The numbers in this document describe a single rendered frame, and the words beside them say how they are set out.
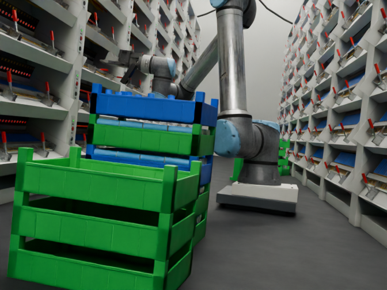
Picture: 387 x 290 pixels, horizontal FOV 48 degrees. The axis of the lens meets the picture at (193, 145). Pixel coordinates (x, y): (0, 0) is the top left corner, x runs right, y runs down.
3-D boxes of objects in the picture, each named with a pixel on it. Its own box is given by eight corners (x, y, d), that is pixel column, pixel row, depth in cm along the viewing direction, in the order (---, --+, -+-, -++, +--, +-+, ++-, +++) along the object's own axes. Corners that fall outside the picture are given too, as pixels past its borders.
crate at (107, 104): (216, 126, 126) (219, 99, 125) (200, 123, 106) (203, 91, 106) (120, 117, 133) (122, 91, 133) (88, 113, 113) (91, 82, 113)
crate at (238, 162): (263, 180, 312) (254, 179, 318) (266, 152, 312) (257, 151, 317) (238, 181, 290) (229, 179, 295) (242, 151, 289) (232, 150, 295)
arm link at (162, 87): (175, 104, 219) (179, 79, 218) (157, 101, 211) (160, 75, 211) (164, 102, 226) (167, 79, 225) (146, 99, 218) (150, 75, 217)
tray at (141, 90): (144, 101, 317) (153, 84, 316) (121, 93, 257) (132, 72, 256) (121, 88, 319) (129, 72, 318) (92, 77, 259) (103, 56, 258)
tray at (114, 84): (117, 91, 248) (125, 76, 247) (76, 77, 188) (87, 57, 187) (87, 75, 250) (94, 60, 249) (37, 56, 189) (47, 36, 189)
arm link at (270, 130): (285, 162, 190) (288, 122, 190) (260, 161, 178) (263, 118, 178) (258, 160, 201) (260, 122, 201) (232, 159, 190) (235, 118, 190)
